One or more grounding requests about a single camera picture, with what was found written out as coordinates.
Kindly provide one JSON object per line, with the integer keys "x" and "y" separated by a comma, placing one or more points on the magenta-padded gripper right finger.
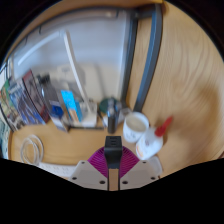
{"x": 138, "y": 173}

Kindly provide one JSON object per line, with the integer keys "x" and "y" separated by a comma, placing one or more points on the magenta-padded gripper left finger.
{"x": 88, "y": 175}

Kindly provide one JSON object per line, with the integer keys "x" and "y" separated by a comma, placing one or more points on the black charger block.
{"x": 113, "y": 151}

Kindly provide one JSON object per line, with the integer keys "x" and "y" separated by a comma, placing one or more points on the white bottle with red pump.
{"x": 150, "y": 143}

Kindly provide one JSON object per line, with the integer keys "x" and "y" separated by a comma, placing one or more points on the white mug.
{"x": 135, "y": 128}

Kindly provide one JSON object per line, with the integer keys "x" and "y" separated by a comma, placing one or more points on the black electric shaver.
{"x": 112, "y": 118}

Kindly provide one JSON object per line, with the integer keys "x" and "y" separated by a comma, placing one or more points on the small dark blue box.
{"x": 58, "y": 115}

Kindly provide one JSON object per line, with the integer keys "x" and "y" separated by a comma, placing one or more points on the dark green round container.
{"x": 105, "y": 105}

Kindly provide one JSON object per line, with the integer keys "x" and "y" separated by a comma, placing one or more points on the tall light blue box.
{"x": 70, "y": 105}

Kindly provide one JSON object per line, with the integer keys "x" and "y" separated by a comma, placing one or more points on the clear bottle with black cap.
{"x": 50, "y": 93}

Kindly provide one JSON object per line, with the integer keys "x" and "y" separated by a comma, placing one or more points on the blue robot model box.
{"x": 30, "y": 100}

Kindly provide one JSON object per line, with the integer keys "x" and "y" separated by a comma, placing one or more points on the white box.
{"x": 68, "y": 75}

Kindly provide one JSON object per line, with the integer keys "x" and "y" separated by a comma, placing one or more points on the green toy figure box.
{"x": 6, "y": 110}

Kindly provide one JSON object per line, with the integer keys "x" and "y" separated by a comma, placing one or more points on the white desk lamp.
{"x": 75, "y": 70}

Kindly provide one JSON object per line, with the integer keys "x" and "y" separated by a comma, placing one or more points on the grey metal desk frame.
{"x": 151, "y": 56}

